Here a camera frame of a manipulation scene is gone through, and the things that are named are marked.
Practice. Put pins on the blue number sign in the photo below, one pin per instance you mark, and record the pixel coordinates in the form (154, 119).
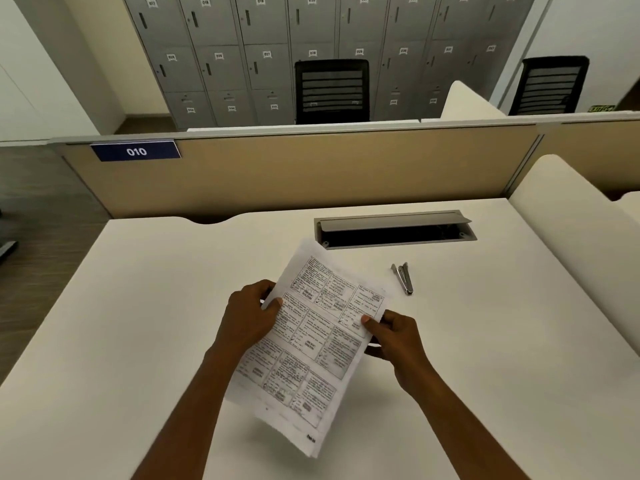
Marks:
(135, 151)

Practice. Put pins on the silver metal stapler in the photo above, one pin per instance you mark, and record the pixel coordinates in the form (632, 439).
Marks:
(403, 277)

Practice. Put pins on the person's right hand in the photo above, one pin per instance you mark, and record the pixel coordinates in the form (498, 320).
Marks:
(400, 344)

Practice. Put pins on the printed white paper sheets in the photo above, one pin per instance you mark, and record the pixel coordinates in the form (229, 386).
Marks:
(310, 339)

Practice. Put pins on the beige desk partition panel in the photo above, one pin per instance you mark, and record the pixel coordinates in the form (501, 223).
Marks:
(300, 169)
(592, 154)

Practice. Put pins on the person's left thumb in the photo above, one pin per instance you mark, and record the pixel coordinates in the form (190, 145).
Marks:
(273, 306)

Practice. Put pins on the person's left hand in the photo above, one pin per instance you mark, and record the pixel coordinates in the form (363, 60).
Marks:
(244, 319)

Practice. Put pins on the person's right forearm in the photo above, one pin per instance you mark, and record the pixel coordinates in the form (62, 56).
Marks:
(465, 424)

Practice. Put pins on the black mesh office chair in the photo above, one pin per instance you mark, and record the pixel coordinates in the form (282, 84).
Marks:
(549, 85)
(332, 90)

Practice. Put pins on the person's right thumb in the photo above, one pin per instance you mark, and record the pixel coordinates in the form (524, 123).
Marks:
(370, 325)

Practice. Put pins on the white curved side divider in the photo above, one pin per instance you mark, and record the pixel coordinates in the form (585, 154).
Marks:
(575, 244)
(470, 102)

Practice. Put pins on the person's left forearm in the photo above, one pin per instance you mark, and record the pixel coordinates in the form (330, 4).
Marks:
(180, 414)

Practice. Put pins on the grey metal locker bank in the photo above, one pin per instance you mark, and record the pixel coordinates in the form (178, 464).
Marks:
(320, 54)

